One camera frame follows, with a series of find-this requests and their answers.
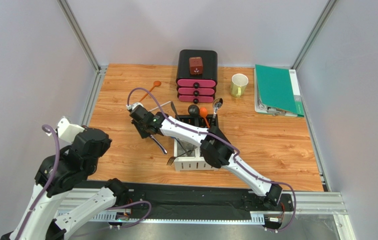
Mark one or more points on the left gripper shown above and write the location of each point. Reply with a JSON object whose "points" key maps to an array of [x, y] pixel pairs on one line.
{"points": [[81, 128]]}

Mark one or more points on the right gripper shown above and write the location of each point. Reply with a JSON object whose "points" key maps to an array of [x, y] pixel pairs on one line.
{"points": [[141, 126]]}

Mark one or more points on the steel fork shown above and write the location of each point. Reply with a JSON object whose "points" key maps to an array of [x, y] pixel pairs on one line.
{"points": [[183, 148]]}

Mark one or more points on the white slotted utensil caddy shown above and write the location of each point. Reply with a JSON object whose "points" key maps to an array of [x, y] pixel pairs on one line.
{"points": [[191, 163]]}

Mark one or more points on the steel spoon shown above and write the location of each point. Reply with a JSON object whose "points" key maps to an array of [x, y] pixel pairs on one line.
{"points": [[217, 104]]}

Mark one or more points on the pale yellow mug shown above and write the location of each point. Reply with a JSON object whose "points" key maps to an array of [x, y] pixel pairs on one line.
{"points": [[239, 83]]}

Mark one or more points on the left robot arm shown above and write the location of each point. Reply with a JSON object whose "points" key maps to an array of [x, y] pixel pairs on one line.
{"points": [[78, 149]]}

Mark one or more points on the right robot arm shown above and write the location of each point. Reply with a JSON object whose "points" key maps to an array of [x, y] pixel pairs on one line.
{"points": [[217, 151]]}

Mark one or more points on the white orange chopstick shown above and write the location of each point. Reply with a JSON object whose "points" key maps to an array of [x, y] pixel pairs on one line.
{"points": [[160, 106]]}

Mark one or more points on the black ladle spoon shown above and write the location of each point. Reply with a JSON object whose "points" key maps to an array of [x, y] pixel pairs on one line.
{"points": [[193, 110]]}

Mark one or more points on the black utensil caddy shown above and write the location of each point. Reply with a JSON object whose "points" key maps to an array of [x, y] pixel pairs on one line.
{"points": [[199, 122]]}

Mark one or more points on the black pink drawer cabinet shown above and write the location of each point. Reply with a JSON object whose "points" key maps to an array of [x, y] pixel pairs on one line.
{"points": [[201, 88]]}

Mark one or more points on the brown cube box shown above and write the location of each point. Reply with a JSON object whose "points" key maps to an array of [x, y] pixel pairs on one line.
{"points": [[196, 65]]}

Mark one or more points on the green folder binder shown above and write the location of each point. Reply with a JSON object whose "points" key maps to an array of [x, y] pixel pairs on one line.
{"points": [[277, 92]]}

